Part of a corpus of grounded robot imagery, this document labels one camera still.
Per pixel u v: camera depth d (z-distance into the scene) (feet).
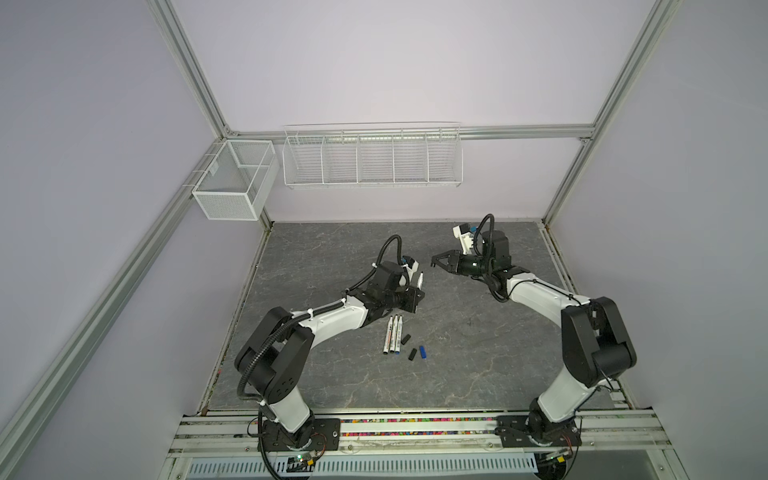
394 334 2.97
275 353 1.54
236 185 3.28
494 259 2.37
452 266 2.59
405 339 2.93
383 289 2.27
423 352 2.89
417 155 3.41
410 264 2.61
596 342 1.55
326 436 2.41
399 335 2.96
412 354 2.85
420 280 2.84
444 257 2.76
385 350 2.85
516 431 2.38
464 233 2.71
